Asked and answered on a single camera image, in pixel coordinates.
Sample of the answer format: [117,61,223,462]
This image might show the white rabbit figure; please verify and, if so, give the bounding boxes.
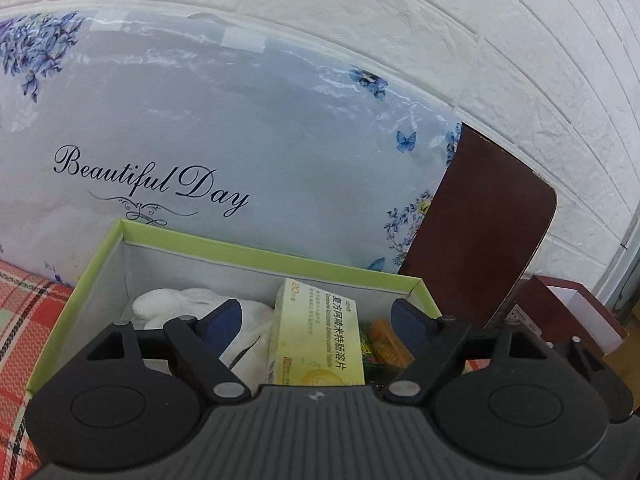
[132,287,274,387]

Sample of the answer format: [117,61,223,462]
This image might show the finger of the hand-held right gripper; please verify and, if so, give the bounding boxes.
[547,337,635,423]

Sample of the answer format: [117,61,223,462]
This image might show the orange small box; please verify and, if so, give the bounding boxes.
[370,318,415,367]

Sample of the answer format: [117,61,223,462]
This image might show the brown wooden headboard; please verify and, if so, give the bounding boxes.
[397,122,558,332]

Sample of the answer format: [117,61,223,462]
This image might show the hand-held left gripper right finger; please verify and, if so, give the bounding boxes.
[384,299,551,405]

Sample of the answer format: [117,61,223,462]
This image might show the plaid bed sheet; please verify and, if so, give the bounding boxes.
[0,259,77,467]

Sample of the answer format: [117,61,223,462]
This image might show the light green cardboard box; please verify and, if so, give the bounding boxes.
[25,217,442,397]

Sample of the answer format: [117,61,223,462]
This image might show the floral plastic bag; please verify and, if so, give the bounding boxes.
[0,7,464,282]

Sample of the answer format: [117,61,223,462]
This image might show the yellow medicine box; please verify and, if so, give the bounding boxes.
[266,277,366,387]

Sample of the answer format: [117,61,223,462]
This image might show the brown cardboard box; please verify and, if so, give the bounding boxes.
[502,274,629,359]

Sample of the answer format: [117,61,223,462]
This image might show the yellow green small packet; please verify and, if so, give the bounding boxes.
[359,331,384,362]

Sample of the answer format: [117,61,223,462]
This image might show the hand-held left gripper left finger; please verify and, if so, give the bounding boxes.
[82,299,253,405]

